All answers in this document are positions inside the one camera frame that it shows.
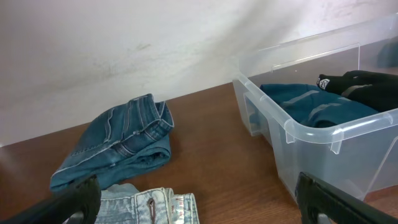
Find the black garment with logo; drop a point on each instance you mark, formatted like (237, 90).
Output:
(376, 90)

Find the blue garment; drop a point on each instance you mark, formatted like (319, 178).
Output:
(313, 107)

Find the light blue folded jeans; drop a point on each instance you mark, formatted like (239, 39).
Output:
(125, 204)

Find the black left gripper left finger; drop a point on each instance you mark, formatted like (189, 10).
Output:
(78, 203)

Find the clear plastic storage bin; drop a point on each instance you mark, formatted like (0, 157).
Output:
(357, 157)

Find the dark blue folded jeans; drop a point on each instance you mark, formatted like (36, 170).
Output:
(123, 142)

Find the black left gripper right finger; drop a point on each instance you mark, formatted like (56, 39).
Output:
(321, 202)

